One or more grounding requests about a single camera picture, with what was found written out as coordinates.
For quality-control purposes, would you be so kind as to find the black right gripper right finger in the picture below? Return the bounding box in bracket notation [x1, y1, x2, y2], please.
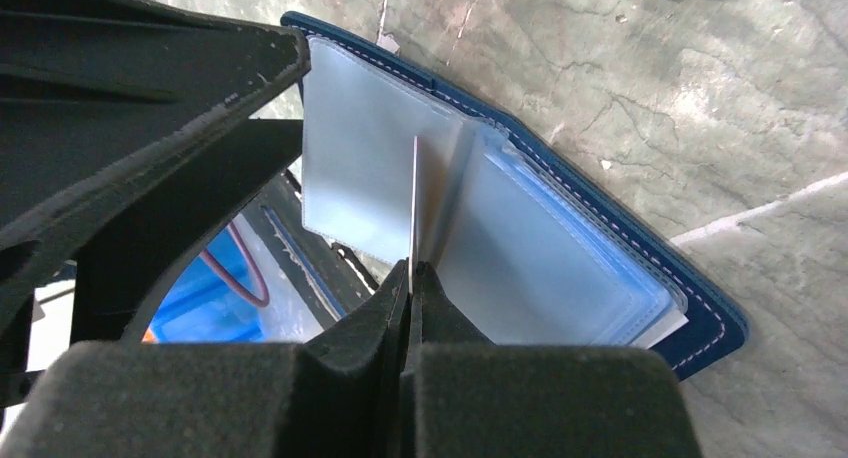
[400, 263, 702, 457]

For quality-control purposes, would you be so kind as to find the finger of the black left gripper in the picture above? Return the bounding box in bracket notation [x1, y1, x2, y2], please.
[70, 119, 303, 343]
[1, 0, 310, 327]

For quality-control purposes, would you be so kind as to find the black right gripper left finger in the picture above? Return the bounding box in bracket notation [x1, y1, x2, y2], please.
[1, 261, 409, 457]

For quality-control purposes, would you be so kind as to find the blue leather card holder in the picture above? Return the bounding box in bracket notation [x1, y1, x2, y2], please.
[281, 12, 749, 379]

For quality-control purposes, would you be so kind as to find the gold credit card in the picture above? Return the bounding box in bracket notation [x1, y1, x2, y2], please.
[407, 136, 421, 296]

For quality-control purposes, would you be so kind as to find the blue plastic bin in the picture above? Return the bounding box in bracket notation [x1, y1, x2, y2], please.
[143, 223, 270, 343]

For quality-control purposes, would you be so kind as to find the black base frame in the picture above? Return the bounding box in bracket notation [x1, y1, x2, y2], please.
[242, 171, 378, 329]

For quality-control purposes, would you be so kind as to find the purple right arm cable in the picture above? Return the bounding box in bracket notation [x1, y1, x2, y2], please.
[198, 219, 272, 309]

